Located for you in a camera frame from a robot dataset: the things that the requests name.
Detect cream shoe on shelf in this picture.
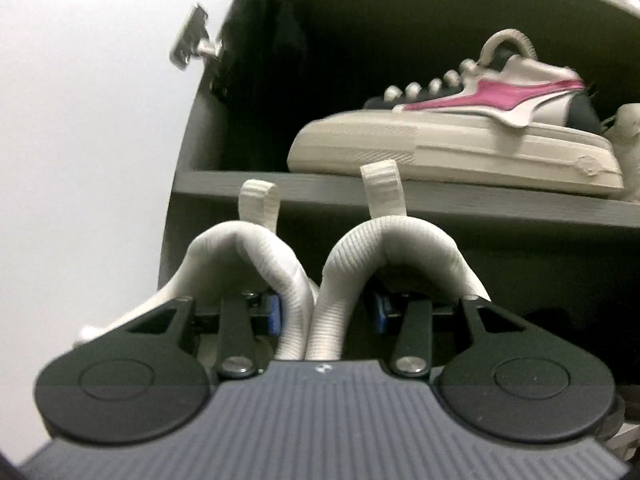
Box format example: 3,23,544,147
605,103,640,186

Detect left white cabinet door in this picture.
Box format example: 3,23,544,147
1,0,231,462

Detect pink white sneaker on shelf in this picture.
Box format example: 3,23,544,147
288,29,624,197

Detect grey shoe cabinet shelves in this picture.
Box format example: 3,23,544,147
156,0,640,391

